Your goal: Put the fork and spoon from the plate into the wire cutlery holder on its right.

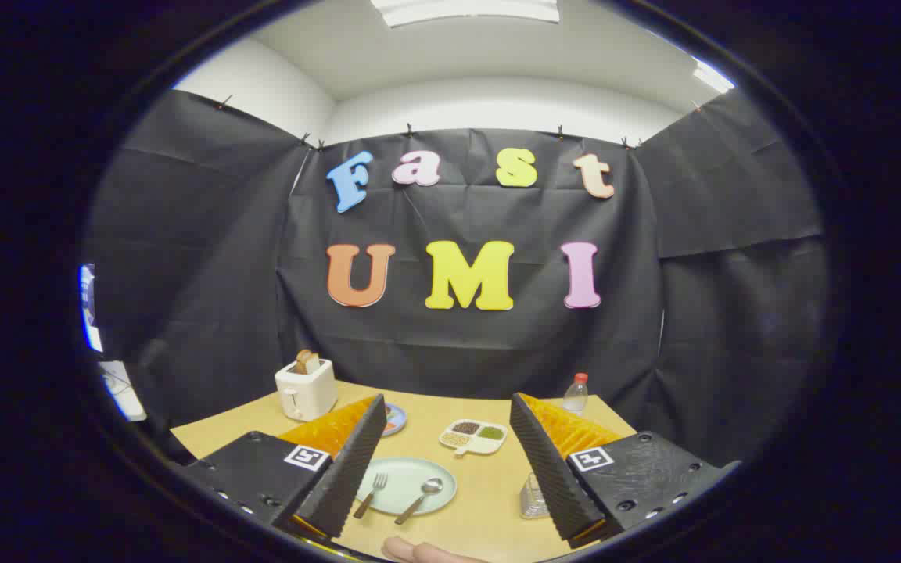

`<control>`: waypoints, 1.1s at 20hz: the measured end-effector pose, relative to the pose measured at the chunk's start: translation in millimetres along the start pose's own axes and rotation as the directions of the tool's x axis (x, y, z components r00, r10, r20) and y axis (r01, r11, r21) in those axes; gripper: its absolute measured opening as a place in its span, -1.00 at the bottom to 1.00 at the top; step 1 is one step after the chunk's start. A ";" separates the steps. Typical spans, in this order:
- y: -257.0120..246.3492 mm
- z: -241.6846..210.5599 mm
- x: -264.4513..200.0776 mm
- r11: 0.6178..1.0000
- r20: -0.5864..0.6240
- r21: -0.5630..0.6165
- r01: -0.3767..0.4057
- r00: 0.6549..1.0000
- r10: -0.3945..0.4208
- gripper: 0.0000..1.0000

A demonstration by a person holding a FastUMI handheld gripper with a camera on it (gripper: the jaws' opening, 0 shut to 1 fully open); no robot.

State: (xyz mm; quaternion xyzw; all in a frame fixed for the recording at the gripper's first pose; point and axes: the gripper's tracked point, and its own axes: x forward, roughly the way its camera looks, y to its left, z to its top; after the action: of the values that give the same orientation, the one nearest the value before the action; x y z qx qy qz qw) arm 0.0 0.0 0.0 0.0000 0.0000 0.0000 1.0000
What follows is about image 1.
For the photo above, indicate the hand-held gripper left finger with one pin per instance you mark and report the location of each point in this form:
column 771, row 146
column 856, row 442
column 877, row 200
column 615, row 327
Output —
column 349, row 477

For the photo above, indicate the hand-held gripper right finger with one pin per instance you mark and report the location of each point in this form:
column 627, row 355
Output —
column 552, row 477

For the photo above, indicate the light green plate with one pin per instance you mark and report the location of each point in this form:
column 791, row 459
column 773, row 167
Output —
column 403, row 477

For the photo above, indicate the small blue plate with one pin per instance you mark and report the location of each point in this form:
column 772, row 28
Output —
column 399, row 426

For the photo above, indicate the white divided dish with beans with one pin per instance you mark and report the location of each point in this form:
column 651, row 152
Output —
column 486, row 447

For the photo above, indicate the clear water bottle red cap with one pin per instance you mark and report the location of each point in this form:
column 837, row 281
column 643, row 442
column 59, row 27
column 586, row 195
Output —
column 576, row 399

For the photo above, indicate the white toaster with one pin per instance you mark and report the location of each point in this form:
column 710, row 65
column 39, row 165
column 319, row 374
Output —
column 306, row 395

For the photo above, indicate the toasted bread slice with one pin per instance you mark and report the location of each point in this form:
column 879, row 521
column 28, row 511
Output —
column 307, row 361

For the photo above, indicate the black backdrop cloth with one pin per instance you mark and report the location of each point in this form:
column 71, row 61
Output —
column 497, row 344

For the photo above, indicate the white paper sheet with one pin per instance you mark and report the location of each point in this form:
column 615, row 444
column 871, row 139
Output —
column 123, row 391

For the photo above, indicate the small ceiling light panel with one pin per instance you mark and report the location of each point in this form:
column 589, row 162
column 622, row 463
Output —
column 712, row 77

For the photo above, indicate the large ceiling light panel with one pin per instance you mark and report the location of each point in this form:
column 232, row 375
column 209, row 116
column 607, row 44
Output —
column 466, row 9

